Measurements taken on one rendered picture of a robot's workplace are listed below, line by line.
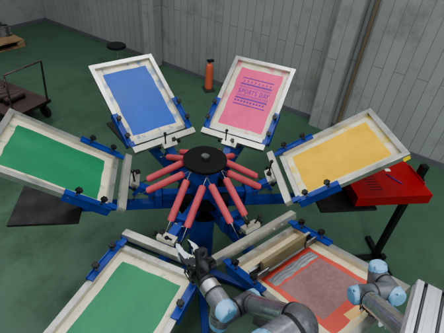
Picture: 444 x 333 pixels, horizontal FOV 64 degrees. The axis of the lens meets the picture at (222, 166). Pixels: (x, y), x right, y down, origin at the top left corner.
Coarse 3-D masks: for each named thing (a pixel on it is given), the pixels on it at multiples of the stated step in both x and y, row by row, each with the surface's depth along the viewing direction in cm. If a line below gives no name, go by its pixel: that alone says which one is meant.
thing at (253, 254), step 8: (288, 232) 231; (296, 232) 235; (272, 240) 225; (280, 240) 228; (256, 248) 220; (264, 248) 221; (328, 248) 214; (336, 248) 212; (248, 256) 214; (256, 256) 218; (344, 256) 206; (352, 256) 204; (240, 264) 211; (352, 264) 203; (360, 264) 198; (368, 264) 197; (408, 288) 179; (264, 296) 185; (272, 296) 184; (368, 320) 164; (376, 320) 165; (360, 328) 161; (368, 328) 162
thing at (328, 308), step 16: (272, 272) 205; (272, 288) 194; (288, 288) 192; (304, 288) 191; (320, 288) 190; (304, 304) 181; (320, 304) 180; (336, 304) 179; (320, 320) 171; (336, 320) 170
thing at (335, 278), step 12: (300, 252) 217; (312, 264) 207; (324, 264) 206; (336, 264) 204; (312, 276) 198; (324, 276) 197; (336, 276) 196; (348, 276) 195; (336, 288) 188; (348, 300) 180
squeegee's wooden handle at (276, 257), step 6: (294, 240) 212; (300, 240) 213; (306, 240) 217; (288, 246) 208; (294, 246) 211; (300, 246) 214; (276, 252) 204; (282, 252) 205; (288, 252) 209; (264, 258) 201; (270, 258) 200; (276, 258) 203; (282, 258) 207; (264, 264) 198; (270, 264) 201
